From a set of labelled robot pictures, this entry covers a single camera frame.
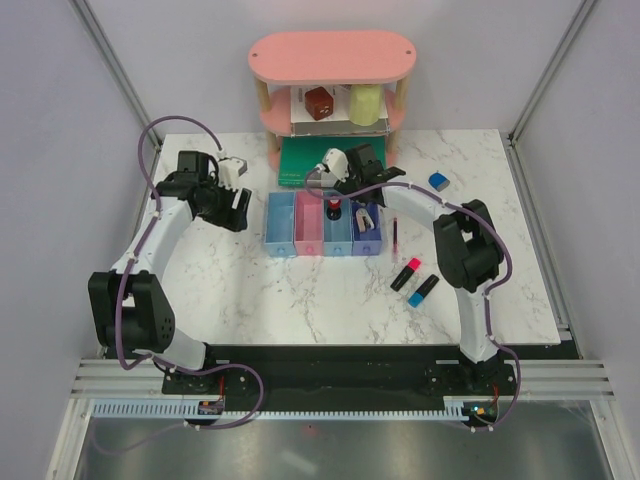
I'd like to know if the white cable duct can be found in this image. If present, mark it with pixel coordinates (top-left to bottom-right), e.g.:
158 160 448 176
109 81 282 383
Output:
91 398 469 422

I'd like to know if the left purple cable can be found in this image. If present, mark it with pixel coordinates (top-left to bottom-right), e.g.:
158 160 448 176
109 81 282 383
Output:
91 114 264 455

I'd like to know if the pink three-tier shelf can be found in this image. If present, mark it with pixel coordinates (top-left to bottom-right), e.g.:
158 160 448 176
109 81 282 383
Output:
248 30 417 170

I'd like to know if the pale yellow cup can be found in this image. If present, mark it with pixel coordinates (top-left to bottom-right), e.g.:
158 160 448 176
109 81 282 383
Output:
349 84 382 126

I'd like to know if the blue grey eraser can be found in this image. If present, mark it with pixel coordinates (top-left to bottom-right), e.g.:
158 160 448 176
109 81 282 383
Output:
428 172 450 192

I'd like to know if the small pink white stapler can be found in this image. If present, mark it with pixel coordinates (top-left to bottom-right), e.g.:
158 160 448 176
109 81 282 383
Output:
355 208 375 233

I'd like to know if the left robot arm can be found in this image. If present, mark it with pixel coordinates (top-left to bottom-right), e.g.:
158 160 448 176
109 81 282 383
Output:
88 150 252 395

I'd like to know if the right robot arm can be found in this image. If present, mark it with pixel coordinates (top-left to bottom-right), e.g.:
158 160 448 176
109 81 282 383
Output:
306 144 512 394

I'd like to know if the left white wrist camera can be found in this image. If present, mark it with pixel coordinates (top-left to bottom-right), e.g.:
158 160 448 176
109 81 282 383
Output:
218 156 248 191

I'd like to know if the green box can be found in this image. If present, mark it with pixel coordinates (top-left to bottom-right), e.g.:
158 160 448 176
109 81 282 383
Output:
278 136 397 188

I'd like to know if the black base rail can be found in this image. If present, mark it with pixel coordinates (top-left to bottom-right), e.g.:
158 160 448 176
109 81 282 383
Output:
159 342 581 401

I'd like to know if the blue black highlighter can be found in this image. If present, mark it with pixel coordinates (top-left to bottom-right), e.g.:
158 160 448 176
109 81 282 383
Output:
408 274 440 308

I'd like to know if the pink black highlighter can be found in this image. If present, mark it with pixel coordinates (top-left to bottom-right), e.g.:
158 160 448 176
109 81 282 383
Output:
390 258 421 292

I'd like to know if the four-compartment blue pink organizer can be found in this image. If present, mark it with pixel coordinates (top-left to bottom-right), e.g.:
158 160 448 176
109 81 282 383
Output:
264 190 383 258

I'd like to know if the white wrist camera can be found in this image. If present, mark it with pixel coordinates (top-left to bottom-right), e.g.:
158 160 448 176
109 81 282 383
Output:
218 156 248 191
321 148 349 181

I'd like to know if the brown cube box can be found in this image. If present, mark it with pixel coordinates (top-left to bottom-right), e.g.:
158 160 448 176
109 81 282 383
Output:
304 86 334 121

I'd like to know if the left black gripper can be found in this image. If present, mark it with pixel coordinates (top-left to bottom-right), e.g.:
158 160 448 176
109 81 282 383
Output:
197 176 251 233

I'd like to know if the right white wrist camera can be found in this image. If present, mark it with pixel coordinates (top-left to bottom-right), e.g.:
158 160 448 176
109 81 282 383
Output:
321 148 349 181

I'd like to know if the dark red pink pen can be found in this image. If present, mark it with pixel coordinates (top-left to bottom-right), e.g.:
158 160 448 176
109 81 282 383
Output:
392 217 399 263

